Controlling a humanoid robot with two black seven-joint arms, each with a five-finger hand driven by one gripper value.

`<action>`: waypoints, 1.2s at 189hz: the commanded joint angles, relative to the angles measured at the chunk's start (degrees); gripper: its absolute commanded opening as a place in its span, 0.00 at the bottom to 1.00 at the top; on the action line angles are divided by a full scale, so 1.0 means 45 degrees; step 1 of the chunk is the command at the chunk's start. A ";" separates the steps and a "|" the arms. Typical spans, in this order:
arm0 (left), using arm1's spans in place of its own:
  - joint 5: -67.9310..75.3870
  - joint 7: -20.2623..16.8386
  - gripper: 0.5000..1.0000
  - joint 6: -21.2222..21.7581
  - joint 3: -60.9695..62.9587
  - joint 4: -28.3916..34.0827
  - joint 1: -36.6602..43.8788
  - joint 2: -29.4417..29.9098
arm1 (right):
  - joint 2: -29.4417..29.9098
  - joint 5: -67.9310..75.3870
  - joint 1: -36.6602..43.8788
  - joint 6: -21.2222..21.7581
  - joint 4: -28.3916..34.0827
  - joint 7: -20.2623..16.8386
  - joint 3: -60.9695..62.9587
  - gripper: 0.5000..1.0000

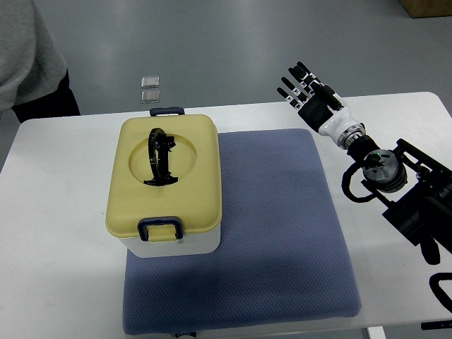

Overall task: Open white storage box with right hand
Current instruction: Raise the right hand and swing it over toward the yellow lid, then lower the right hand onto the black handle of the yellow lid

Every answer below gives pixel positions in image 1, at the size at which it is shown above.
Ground blue padded mat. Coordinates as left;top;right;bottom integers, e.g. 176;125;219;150
123;129;361;335

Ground yellow storage box lid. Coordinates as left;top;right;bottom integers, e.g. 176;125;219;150
106;114;222;242

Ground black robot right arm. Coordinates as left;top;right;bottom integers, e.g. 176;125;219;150
338;127;451;265

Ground person in grey sweater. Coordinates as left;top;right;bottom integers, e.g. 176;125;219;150
1;1;81;123

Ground upper metal floor plate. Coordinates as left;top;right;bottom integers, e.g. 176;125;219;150
141;76;160;88

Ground white storage box base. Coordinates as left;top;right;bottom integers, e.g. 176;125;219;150
119;224;221;258

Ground brown cardboard box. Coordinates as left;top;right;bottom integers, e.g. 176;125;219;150
400;0;451;18

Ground black cable loop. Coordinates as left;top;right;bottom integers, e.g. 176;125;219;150
428;272;452;314

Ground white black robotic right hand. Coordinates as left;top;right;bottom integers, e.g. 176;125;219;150
277;61;365;145

